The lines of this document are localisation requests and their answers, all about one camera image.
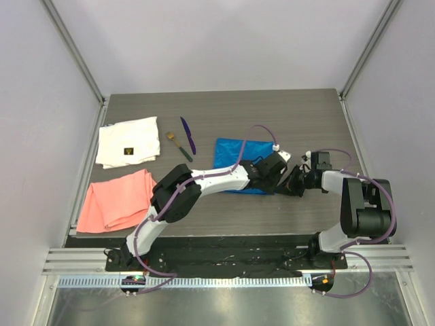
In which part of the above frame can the blue cloth napkin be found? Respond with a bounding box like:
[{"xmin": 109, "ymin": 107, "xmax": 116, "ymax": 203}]
[{"xmin": 212, "ymin": 137, "xmax": 278, "ymax": 195}]

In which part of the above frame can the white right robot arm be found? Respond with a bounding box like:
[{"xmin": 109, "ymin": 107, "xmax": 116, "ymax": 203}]
[{"xmin": 276, "ymin": 149, "xmax": 397, "ymax": 268}]

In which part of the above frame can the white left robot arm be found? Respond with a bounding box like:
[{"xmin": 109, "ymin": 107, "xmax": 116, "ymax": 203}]
[{"xmin": 120, "ymin": 150, "xmax": 291, "ymax": 271}]

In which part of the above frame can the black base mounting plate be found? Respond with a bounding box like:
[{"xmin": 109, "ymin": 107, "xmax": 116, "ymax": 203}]
[{"xmin": 65, "ymin": 234, "xmax": 347, "ymax": 278}]

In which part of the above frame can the purple plastic knife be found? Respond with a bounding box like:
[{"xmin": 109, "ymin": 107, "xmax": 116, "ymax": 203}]
[{"xmin": 180, "ymin": 117, "xmax": 196, "ymax": 155}]

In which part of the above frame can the white folded cloth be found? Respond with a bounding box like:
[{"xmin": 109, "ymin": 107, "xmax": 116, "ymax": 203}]
[{"xmin": 95, "ymin": 116, "xmax": 160, "ymax": 169}]

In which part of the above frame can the pink folded cloth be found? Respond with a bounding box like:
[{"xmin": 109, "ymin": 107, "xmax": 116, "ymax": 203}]
[{"xmin": 76, "ymin": 169, "xmax": 156, "ymax": 234}]

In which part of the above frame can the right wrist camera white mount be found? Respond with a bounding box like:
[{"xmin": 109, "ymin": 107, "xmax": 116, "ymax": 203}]
[{"xmin": 300, "ymin": 151, "xmax": 311, "ymax": 173}]

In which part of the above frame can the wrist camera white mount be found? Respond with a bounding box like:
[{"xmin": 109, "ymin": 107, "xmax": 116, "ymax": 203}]
[
  {"xmin": 300, "ymin": 151, "xmax": 311, "ymax": 173},
  {"xmin": 271, "ymin": 144, "xmax": 292, "ymax": 167}
]

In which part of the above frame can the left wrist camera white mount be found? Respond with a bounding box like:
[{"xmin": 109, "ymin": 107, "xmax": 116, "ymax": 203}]
[{"xmin": 271, "ymin": 144, "xmax": 292, "ymax": 167}]

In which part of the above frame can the green handled gold fork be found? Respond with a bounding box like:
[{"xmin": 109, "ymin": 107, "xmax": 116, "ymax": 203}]
[{"xmin": 166, "ymin": 132, "xmax": 193, "ymax": 162}]

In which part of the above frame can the horizontal aluminium frame rail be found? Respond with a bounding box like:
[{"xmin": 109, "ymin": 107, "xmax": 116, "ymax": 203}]
[{"xmin": 42, "ymin": 244, "xmax": 414, "ymax": 275}]

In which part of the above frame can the right aluminium frame post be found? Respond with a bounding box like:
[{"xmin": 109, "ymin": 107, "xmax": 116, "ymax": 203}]
[{"xmin": 338, "ymin": 0, "xmax": 403, "ymax": 101}]

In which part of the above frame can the aluminium frame post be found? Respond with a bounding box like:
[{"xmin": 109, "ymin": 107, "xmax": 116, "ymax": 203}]
[
  {"xmin": 40, "ymin": 0, "xmax": 105, "ymax": 105},
  {"xmin": 338, "ymin": 0, "xmax": 403, "ymax": 101}
]

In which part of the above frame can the slotted cable duct rail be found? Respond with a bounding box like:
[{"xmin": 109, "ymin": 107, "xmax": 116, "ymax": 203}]
[{"xmin": 58, "ymin": 274, "xmax": 312, "ymax": 290}]

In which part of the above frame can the left aluminium frame post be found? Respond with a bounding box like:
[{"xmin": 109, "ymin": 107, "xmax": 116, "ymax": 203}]
[{"xmin": 40, "ymin": 0, "xmax": 105, "ymax": 105}]

